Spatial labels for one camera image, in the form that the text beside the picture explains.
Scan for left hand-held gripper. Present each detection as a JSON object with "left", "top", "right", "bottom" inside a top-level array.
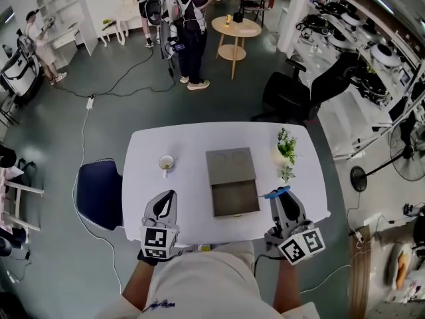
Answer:
[{"left": 138, "top": 189, "right": 182, "bottom": 262}]

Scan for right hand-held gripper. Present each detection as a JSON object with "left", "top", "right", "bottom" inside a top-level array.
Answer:
[{"left": 264, "top": 191, "right": 327, "bottom": 266}]

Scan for grey drawer box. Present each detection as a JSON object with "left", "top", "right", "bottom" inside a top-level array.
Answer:
[{"left": 205, "top": 147, "right": 261, "bottom": 218}]

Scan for person's right forearm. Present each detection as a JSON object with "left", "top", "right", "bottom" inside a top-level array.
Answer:
[{"left": 272, "top": 263, "right": 301, "bottom": 317}]

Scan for person's left forearm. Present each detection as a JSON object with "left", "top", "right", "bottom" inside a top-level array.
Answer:
[{"left": 122, "top": 261, "right": 157, "bottom": 312}]

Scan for white metal storage rack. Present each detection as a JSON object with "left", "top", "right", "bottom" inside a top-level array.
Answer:
[{"left": 292, "top": 0, "right": 425, "bottom": 161}]

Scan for person's left hand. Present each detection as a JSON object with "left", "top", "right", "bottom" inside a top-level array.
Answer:
[{"left": 137, "top": 248, "right": 172, "bottom": 266}]

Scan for small succulent in white pot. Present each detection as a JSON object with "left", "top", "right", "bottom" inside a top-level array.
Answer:
[{"left": 277, "top": 164, "right": 296, "bottom": 184}]

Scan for white blue-striped mug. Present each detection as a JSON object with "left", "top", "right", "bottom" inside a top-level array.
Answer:
[{"left": 158, "top": 154, "right": 176, "bottom": 178}]

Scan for person's beige trousers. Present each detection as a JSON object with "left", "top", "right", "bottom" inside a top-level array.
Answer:
[{"left": 195, "top": 240, "right": 256, "bottom": 272}]

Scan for green plant in pale pot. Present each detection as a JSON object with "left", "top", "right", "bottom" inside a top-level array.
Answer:
[{"left": 272, "top": 127, "right": 298, "bottom": 165}]

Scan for dark blue chair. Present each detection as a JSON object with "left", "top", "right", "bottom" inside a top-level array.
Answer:
[{"left": 75, "top": 158, "right": 124, "bottom": 231}]

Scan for white tablecloth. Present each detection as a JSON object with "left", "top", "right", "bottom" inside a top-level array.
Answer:
[{"left": 121, "top": 121, "right": 331, "bottom": 249}]

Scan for black standing fan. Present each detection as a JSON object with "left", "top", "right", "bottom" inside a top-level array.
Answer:
[{"left": 350, "top": 120, "right": 425, "bottom": 193}]

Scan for person's white shirt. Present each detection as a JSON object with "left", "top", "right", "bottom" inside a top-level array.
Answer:
[{"left": 109, "top": 253, "right": 321, "bottom": 319}]

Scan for wooden plank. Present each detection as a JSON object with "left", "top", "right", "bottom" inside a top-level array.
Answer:
[{"left": 347, "top": 226, "right": 373, "bottom": 319}]

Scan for black office chair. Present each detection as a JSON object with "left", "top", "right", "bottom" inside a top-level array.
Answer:
[{"left": 250, "top": 51, "right": 361, "bottom": 126}]

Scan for white and orange object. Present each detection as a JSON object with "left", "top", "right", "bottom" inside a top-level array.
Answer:
[{"left": 386, "top": 243, "right": 418, "bottom": 292}]

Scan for pink patterned cloth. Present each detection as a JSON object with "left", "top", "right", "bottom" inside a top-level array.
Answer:
[{"left": 0, "top": 166, "right": 23, "bottom": 232}]

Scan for round wooden side table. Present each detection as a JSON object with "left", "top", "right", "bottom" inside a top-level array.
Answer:
[{"left": 211, "top": 15, "right": 262, "bottom": 80}]

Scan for white bookshelf desk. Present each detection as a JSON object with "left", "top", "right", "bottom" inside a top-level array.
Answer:
[{"left": 36, "top": 0, "right": 100, "bottom": 58}]

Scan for white ornate side table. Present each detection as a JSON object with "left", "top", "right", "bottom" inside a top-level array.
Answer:
[{"left": 96, "top": 0, "right": 143, "bottom": 48}]

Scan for black chair with brown back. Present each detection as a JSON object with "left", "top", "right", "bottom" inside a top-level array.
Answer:
[{"left": 238, "top": 0, "right": 278, "bottom": 27}]

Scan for white cable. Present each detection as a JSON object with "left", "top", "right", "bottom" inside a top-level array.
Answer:
[{"left": 72, "top": 108, "right": 124, "bottom": 295}]

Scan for black cable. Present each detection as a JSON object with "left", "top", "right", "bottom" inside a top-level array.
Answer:
[{"left": 64, "top": 45, "right": 177, "bottom": 98}]

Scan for white wooden frame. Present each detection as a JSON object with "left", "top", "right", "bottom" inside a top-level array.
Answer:
[{"left": 0, "top": 177, "right": 44, "bottom": 233}]

